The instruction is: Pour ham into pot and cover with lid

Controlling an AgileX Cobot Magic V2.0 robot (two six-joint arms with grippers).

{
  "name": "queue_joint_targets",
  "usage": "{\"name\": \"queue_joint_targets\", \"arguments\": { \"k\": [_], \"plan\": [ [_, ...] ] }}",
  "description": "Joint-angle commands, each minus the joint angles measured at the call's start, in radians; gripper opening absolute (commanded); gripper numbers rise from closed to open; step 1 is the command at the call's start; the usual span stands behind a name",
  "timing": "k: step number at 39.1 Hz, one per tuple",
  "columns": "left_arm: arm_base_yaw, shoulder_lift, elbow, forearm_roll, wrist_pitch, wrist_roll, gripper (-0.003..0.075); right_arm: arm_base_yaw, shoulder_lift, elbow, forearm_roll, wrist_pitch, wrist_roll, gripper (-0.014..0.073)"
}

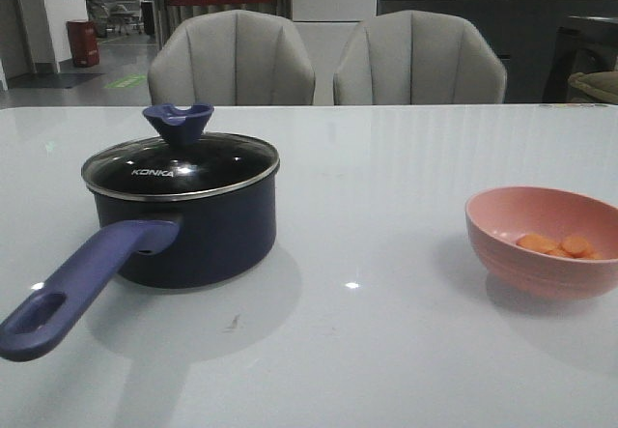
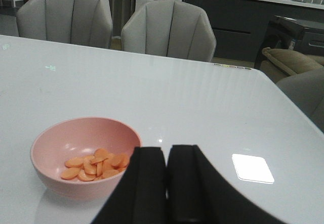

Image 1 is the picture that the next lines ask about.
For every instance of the glass lid with blue knob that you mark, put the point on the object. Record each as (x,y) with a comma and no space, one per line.
(183,162)

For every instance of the pink bowl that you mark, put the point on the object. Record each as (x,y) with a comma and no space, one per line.
(497,218)

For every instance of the dark blue saucepan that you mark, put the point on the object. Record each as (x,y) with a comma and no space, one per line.
(172,245)

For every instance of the left grey upholstered chair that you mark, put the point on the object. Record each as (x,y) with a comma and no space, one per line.
(233,58)

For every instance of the grey upholstered chair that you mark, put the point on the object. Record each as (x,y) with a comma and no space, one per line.
(418,58)
(233,58)

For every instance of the right grey upholstered chair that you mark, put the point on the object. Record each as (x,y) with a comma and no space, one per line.
(418,58)

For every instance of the white cabinet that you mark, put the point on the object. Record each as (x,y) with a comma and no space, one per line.
(325,26)

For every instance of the red barrier belt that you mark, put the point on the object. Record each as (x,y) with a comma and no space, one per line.
(203,3)

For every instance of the red trash bin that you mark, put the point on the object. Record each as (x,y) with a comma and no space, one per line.
(83,43)

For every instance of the dark grey counter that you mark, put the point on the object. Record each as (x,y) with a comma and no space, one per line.
(540,42)

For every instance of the olive cushion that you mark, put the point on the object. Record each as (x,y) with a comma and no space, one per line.
(594,87)

